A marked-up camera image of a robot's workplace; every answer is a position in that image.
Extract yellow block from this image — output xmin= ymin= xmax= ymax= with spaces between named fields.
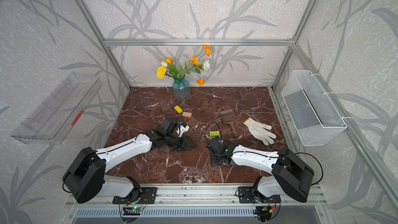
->
xmin=174 ymin=105 xmax=183 ymax=114

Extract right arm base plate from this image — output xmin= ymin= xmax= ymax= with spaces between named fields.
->
xmin=235 ymin=186 xmax=281 ymax=205

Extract white wire mesh basket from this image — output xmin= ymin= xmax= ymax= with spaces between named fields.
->
xmin=282 ymin=70 xmax=347 ymax=147

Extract right circuit board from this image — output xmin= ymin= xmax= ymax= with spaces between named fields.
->
xmin=253 ymin=206 xmax=274 ymax=219

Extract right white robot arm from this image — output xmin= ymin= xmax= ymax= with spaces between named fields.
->
xmin=206 ymin=139 xmax=315 ymax=203

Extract left circuit board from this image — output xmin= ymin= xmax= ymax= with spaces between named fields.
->
xmin=122 ymin=205 xmax=146 ymax=216

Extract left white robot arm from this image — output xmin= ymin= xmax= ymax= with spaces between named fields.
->
xmin=62 ymin=130 xmax=197 ymax=203

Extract circuit board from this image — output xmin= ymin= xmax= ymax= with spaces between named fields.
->
xmin=253 ymin=206 xmax=274 ymax=219
xmin=122 ymin=205 xmax=146 ymax=216

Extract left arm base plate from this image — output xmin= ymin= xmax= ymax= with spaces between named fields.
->
xmin=112 ymin=187 xmax=157 ymax=205

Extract blue glass vase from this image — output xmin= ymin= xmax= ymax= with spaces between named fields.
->
xmin=172 ymin=78 xmax=191 ymax=101

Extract clear plastic wall shelf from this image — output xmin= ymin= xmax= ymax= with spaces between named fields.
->
xmin=10 ymin=72 xmax=102 ymax=145

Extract white glove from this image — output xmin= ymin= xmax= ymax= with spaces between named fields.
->
xmin=244 ymin=118 xmax=276 ymax=146

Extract light green block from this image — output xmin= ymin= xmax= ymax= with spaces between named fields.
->
xmin=209 ymin=131 xmax=220 ymax=137

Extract artificial flower bouquet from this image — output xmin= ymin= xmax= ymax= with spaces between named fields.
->
xmin=157 ymin=45 xmax=212 ymax=86

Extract tan wooden block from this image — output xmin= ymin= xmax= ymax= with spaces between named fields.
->
xmin=182 ymin=112 xmax=192 ymax=118

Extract brown slotted wooden tray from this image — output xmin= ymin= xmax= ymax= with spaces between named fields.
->
xmin=220 ymin=110 xmax=238 ymax=136

